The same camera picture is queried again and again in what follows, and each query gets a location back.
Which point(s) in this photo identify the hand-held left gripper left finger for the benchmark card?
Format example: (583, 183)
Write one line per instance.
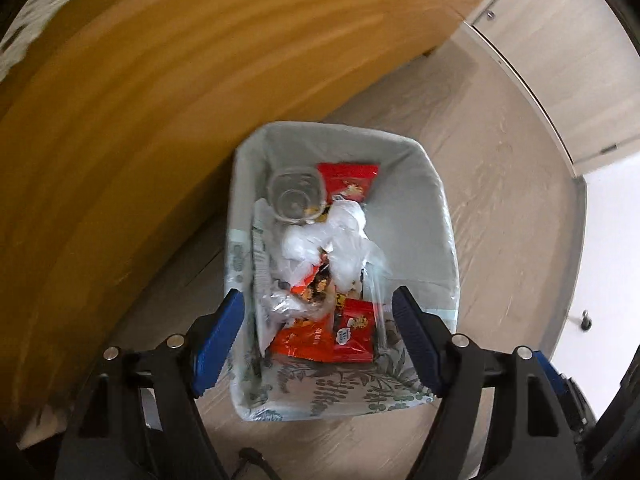
(220, 345)

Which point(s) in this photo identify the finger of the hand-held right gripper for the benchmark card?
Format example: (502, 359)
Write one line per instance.
(570, 395)

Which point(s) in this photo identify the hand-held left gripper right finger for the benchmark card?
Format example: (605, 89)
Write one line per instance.
(417, 345)

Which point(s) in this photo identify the red packet with white label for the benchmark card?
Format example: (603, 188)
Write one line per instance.
(355, 330)

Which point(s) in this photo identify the clear plastic wrapper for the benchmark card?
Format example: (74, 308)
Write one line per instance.
(280, 305)

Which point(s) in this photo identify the orange snack packet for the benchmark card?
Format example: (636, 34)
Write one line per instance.
(300, 340)

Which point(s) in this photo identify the white plastic bag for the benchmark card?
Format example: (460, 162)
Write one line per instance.
(345, 240)

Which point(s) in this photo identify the bin with leaf print liner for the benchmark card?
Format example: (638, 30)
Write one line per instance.
(400, 210)

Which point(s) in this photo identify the clear plastic cup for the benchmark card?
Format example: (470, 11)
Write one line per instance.
(295, 195)

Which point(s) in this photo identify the red snack packet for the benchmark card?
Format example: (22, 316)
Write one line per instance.
(350, 180)

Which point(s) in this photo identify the small metal doorstop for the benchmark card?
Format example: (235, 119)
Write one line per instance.
(584, 319)

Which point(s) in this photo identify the white wardrobe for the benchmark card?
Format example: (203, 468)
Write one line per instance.
(565, 60)

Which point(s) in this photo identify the wooden bed frame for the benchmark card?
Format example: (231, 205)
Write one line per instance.
(150, 110)

